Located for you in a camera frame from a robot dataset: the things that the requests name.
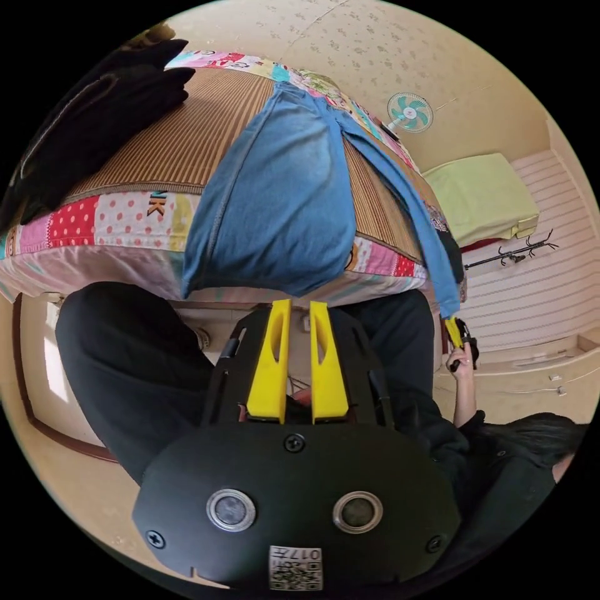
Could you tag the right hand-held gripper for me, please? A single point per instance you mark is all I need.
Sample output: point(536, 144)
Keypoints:
point(469, 344)

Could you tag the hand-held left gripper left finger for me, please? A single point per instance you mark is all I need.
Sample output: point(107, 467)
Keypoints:
point(269, 370)

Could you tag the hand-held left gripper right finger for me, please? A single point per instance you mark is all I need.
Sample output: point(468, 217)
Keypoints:
point(329, 375)

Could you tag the blue jeans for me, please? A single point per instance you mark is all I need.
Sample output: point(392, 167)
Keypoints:
point(281, 187)

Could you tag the person's right forearm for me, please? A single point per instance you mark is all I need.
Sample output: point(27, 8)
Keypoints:
point(465, 400)

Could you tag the person's right hand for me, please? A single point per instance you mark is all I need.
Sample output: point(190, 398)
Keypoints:
point(461, 364)

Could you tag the black coat rack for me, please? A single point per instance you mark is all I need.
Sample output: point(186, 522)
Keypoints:
point(513, 257)

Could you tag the yellow-green covered box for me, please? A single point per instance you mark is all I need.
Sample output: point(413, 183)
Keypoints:
point(478, 197)

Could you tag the person's body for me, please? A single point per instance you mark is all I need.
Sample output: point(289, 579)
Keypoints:
point(131, 365)

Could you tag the teal and white fan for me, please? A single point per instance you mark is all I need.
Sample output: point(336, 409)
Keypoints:
point(410, 112)

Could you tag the bed with patchwork quilt and mat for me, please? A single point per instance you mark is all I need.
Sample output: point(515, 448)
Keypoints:
point(187, 140)

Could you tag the pile of clothes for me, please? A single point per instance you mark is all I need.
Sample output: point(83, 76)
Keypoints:
point(94, 117)

